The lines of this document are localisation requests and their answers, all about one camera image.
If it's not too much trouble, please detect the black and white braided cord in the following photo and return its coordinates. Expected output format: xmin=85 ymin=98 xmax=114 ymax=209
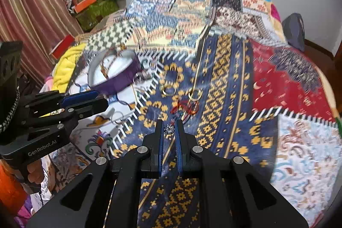
xmin=0 ymin=85 xmax=20 ymax=135

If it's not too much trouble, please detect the thin silver ring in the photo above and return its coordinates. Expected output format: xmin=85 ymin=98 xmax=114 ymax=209
xmin=111 ymin=110 xmax=129 ymax=125

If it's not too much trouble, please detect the silver beaded bracelet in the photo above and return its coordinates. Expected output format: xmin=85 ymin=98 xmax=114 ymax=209
xmin=135 ymin=59 xmax=158 ymax=84

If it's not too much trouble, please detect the person's left hand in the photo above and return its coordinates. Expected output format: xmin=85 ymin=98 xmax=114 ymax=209
xmin=26 ymin=158 xmax=45 ymax=193

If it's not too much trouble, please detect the orange cloth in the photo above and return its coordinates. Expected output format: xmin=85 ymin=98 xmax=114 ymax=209
xmin=0 ymin=163 xmax=28 ymax=216

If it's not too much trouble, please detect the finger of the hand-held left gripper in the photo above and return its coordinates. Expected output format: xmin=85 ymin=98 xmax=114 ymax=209
xmin=24 ymin=90 xmax=100 ymax=112
xmin=29 ymin=98 xmax=109 ymax=135

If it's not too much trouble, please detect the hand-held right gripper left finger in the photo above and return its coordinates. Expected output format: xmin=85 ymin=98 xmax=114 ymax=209
xmin=27 ymin=119 xmax=164 ymax=228

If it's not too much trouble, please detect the red flat box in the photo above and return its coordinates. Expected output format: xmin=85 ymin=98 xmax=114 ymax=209
xmin=49 ymin=35 xmax=76 ymax=60

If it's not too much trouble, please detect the striped curtain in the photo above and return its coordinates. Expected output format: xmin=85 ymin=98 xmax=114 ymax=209
xmin=0 ymin=0 xmax=84 ymax=84

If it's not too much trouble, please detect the yellow cloth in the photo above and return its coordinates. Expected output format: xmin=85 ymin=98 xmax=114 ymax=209
xmin=53 ymin=43 xmax=87 ymax=93

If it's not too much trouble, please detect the green bag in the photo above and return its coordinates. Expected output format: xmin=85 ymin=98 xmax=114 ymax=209
xmin=76 ymin=0 xmax=121 ymax=32

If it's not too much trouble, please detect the round purple jewelry box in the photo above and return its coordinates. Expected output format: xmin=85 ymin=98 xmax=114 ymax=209
xmin=88 ymin=50 xmax=143 ymax=94

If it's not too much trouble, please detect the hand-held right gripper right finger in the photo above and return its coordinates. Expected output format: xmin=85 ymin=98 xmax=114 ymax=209
xmin=175 ymin=119 xmax=316 ymax=228

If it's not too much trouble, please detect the red thread bracelet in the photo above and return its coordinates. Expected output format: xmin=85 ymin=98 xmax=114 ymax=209
xmin=171 ymin=100 xmax=200 ymax=119

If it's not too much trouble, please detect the gold ring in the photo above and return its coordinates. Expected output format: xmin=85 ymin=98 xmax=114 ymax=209
xmin=187 ymin=88 xmax=203 ymax=101
xmin=160 ymin=84 xmax=177 ymax=97

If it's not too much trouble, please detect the orange box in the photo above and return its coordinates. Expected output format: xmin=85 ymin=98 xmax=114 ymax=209
xmin=74 ymin=0 xmax=97 ymax=14

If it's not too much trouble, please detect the colourful patchwork blanket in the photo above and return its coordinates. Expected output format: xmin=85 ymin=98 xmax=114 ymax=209
xmin=40 ymin=0 xmax=342 ymax=228

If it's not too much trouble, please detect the gold necklace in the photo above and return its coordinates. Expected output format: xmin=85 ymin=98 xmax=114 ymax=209
xmin=99 ymin=55 xmax=119 ymax=82

